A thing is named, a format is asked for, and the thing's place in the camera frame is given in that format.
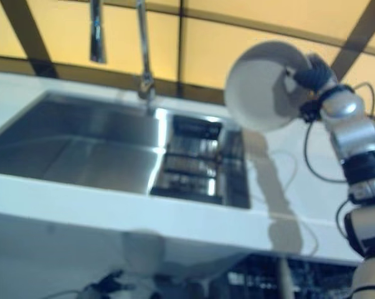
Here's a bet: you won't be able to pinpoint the stainless steel sink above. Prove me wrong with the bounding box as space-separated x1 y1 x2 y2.
0 89 252 209

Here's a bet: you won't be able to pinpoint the wire dishwasher rack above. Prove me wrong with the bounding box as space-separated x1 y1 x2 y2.
226 255 363 299

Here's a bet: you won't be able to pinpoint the black steel dish rack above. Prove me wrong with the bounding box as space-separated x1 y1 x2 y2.
150 113 252 208

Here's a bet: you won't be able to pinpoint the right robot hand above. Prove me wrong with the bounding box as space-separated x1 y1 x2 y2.
284 53 338 96

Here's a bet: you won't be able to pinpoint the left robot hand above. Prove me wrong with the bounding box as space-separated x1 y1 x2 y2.
90 270 135 294

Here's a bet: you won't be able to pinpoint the chrome gooseneck faucet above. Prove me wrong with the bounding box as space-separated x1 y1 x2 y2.
88 0 158 109

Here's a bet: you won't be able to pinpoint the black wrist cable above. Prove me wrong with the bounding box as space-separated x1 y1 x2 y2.
303 81 375 183

